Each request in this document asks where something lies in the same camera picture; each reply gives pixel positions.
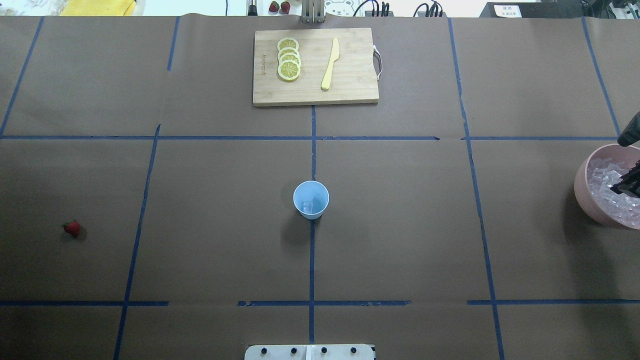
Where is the ice cube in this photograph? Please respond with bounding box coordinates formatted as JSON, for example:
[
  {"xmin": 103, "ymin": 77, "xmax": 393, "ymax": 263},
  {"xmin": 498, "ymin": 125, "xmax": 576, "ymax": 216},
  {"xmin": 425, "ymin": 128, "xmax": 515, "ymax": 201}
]
[{"xmin": 301, "ymin": 199, "xmax": 314, "ymax": 214}]

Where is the clear ice cubes pile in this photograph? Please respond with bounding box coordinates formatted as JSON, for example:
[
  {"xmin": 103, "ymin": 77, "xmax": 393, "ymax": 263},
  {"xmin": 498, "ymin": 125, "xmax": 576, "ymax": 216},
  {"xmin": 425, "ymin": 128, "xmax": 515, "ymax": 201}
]
[{"xmin": 586, "ymin": 157, "xmax": 640, "ymax": 228}]

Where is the light blue plastic cup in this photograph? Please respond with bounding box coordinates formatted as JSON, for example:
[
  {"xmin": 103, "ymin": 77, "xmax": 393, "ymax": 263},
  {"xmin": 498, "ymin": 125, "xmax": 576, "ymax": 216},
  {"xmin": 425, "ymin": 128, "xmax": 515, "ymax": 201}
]
[{"xmin": 292, "ymin": 180, "xmax": 330, "ymax": 220}]

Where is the pink bowl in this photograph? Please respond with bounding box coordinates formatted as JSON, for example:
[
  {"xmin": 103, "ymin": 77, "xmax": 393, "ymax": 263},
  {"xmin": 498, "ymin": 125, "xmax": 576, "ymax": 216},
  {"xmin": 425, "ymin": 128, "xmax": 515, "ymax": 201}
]
[{"xmin": 573, "ymin": 143, "xmax": 640, "ymax": 230}]

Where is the bamboo cutting board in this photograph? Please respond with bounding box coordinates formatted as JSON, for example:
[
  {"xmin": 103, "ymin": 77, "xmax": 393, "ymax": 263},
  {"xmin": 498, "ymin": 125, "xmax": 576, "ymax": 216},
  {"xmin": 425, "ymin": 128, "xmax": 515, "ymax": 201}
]
[{"xmin": 253, "ymin": 27, "xmax": 380, "ymax": 107}]

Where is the yellow plastic knife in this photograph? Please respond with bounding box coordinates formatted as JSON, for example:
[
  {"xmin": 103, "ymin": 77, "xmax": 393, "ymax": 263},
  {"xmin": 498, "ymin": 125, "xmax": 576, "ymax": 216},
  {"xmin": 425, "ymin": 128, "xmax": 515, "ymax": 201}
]
[{"xmin": 320, "ymin": 38, "xmax": 340, "ymax": 91}]

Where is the lemon slice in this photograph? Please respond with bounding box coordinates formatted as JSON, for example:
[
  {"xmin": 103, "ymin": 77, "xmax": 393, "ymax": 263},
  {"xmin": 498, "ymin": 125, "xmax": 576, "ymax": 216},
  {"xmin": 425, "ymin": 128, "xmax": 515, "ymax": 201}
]
[
  {"xmin": 278, "ymin": 47, "xmax": 301, "ymax": 63},
  {"xmin": 277, "ymin": 37, "xmax": 300, "ymax": 51},
  {"xmin": 278, "ymin": 52, "xmax": 302, "ymax": 68},
  {"xmin": 278, "ymin": 63, "xmax": 302, "ymax": 82}
]

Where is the tray strawberry right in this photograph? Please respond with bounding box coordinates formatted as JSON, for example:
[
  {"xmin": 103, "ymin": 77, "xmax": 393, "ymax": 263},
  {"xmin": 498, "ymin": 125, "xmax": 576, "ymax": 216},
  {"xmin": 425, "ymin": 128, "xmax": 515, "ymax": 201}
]
[{"xmin": 279, "ymin": 1, "xmax": 291, "ymax": 15}]

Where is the tray strawberry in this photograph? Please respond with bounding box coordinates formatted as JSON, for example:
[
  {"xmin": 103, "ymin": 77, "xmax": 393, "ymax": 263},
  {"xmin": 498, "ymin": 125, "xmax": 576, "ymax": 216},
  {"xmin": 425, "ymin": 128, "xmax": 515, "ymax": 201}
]
[
  {"xmin": 268, "ymin": 0, "xmax": 281, "ymax": 14},
  {"xmin": 279, "ymin": 1, "xmax": 291, "ymax": 15}
]

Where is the tray strawberry left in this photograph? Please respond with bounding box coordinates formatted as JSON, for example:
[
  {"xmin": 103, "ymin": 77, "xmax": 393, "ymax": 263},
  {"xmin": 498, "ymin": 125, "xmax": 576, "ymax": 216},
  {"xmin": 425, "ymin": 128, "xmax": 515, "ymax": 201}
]
[{"xmin": 268, "ymin": 0, "xmax": 281, "ymax": 14}]

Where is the red strawberry on table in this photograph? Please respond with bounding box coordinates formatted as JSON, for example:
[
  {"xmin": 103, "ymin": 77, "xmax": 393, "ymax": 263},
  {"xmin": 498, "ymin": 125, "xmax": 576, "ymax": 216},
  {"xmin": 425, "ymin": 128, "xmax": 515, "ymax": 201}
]
[{"xmin": 62, "ymin": 219, "xmax": 82, "ymax": 239}]

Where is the yellow cloth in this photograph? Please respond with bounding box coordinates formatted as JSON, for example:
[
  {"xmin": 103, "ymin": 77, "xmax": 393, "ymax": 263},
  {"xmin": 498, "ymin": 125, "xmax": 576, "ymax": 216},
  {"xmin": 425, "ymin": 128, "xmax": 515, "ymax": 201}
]
[{"xmin": 60, "ymin": 0, "xmax": 137, "ymax": 17}]

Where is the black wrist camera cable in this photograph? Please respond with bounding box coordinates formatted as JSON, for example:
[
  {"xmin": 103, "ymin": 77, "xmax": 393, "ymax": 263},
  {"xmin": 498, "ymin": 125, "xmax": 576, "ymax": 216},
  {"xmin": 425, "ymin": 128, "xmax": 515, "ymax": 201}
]
[{"xmin": 617, "ymin": 111, "xmax": 640, "ymax": 148}]

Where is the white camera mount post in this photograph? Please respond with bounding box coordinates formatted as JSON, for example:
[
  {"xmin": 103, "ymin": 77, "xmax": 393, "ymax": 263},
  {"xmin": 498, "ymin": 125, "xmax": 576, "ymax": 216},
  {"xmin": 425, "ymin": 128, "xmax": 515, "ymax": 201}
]
[{"xmin": 244, "ymin": 343, "xmax": 377, "ymax": 360}]

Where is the aluminium frame post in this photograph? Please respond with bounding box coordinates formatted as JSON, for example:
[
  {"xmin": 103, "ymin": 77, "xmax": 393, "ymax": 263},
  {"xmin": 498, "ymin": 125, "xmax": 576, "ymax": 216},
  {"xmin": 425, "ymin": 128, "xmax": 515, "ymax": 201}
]
[{"xmin": 301, "ymin": 0, "xmax": 326, "ymax": 24}]

